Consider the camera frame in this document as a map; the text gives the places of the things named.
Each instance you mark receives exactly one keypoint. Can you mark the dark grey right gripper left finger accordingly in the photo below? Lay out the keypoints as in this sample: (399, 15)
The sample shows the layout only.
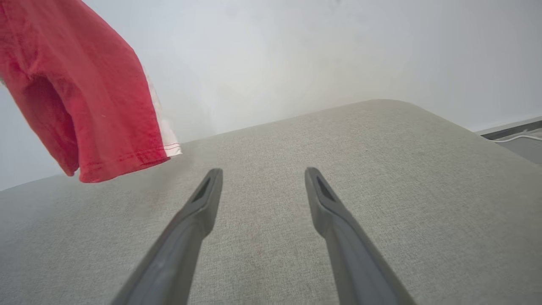
(186, 237)

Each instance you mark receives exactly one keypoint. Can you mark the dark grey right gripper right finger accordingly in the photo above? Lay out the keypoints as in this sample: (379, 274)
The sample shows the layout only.
(347, 245)

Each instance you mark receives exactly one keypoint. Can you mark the red shorts with white stripe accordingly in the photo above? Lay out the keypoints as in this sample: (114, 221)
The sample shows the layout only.
(97, 84)

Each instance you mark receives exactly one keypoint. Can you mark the dark skirting strip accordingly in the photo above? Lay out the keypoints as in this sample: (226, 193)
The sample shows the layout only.
(508, 130)

